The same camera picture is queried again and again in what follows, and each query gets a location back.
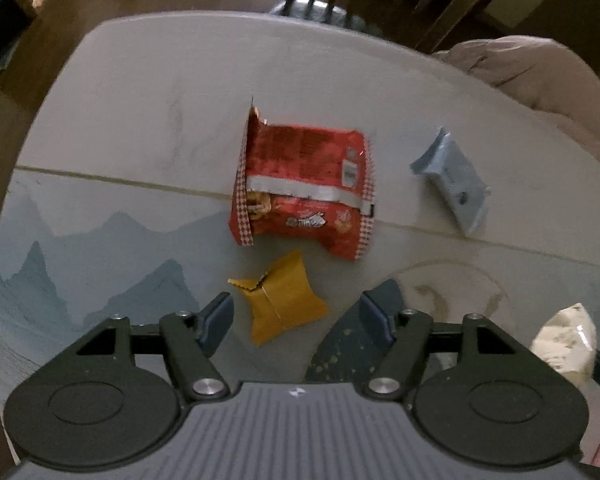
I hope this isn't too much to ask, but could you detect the grey-blue snack packet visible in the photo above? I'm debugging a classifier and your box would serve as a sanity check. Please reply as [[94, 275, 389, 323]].
[[410, 127, 491, 237]]

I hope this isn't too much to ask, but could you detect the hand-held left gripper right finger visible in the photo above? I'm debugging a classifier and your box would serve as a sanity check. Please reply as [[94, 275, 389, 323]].
[[358, 290, 527, 402]]

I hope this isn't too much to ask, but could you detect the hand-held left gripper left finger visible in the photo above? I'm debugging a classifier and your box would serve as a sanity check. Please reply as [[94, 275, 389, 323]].
[[75, 292, 235, 403]]

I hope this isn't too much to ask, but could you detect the beige cushion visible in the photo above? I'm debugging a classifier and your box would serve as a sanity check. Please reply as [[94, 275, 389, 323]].
[[432, 35, 600, 182]]

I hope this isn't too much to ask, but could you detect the red snack packet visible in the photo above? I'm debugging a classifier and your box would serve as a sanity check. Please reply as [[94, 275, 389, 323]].
[[228, 104, 379, 262]]

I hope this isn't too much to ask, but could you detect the white translucent snack bag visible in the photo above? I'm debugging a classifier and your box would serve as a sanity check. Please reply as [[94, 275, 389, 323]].
[[529, 302, 599, 389]]

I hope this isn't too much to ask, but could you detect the yellow snack packet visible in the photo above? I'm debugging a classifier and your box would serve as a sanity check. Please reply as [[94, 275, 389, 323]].
[[228, 250, 329, 347]]

